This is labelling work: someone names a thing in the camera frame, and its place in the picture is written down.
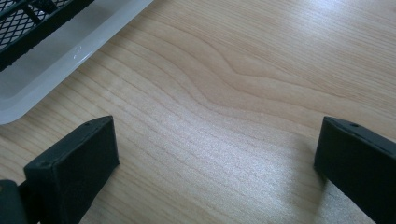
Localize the black metal mesh rack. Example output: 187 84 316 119
0 0 95 73

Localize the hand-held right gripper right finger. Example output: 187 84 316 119
313 116 396 224

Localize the white plastic tray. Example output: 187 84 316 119
0 0 155 126

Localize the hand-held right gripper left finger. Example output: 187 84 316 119
18 115 120 224

